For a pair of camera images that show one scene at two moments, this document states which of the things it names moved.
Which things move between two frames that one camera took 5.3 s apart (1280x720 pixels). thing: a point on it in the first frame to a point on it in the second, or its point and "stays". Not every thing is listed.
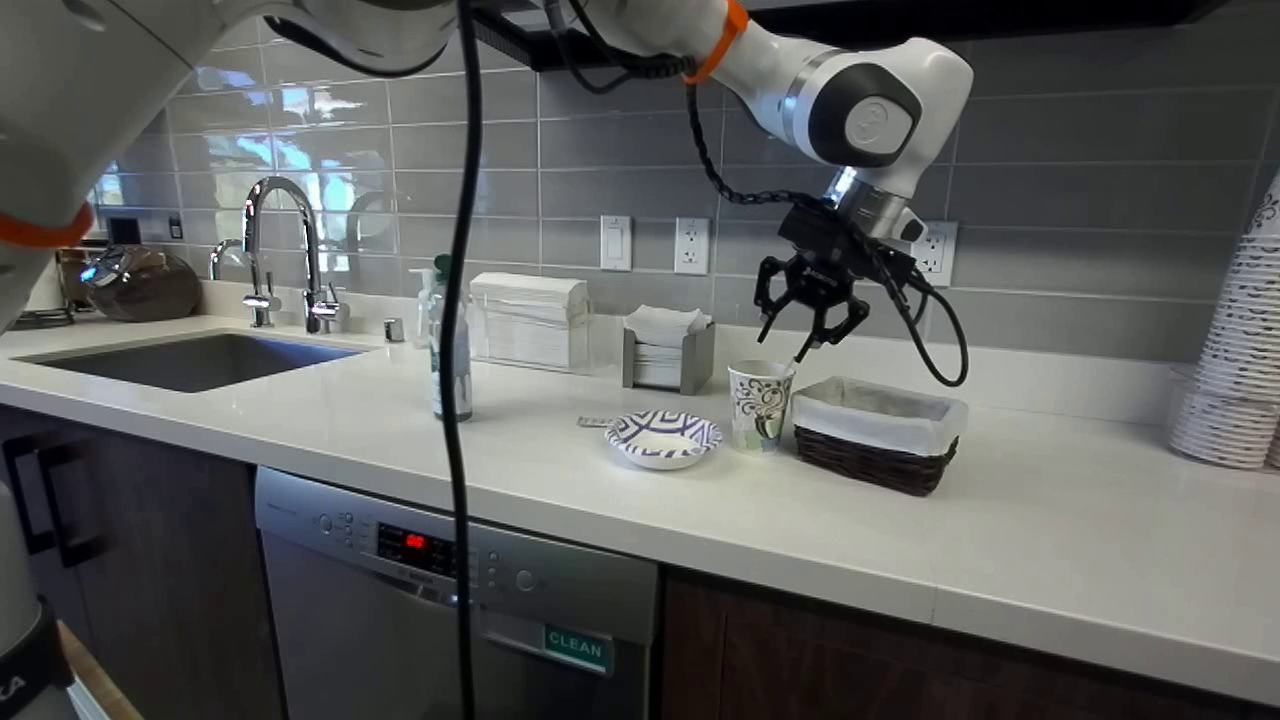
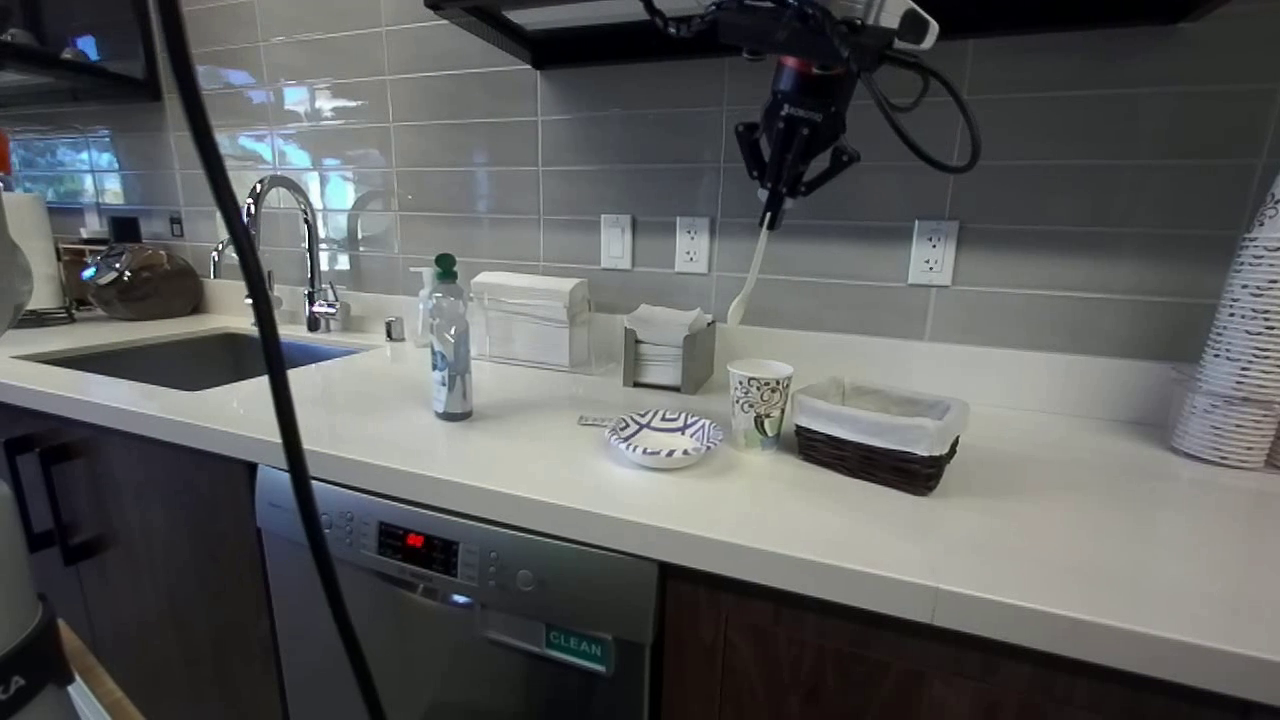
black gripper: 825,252 to 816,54
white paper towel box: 528,321 stays
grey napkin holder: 670,349 stays
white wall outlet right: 939,251 stays
